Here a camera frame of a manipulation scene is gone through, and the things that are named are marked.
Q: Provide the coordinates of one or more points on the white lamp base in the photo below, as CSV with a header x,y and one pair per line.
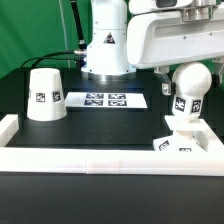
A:
x,y
186,136

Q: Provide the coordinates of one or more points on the white marker sheet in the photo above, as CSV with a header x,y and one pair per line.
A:
x,y
105,100

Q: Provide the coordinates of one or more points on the white lamp bulb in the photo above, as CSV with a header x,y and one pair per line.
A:
x,y
193,80

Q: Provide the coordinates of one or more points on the white lamp shade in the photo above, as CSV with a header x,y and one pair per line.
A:
x,y
46,99

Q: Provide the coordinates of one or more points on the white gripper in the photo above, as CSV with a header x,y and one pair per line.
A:
x,y
167,32

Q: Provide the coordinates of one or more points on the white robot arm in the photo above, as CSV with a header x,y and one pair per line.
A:
x,y
107,52

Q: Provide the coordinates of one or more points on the white U-shaped fence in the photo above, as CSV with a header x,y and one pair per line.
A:
x,y
45,160

